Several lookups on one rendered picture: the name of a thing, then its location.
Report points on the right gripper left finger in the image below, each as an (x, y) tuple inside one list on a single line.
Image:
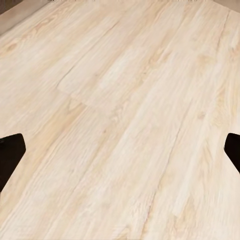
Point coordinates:
[(12, 149)]

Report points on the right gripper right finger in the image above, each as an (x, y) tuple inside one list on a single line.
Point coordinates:
[(232, 149)]

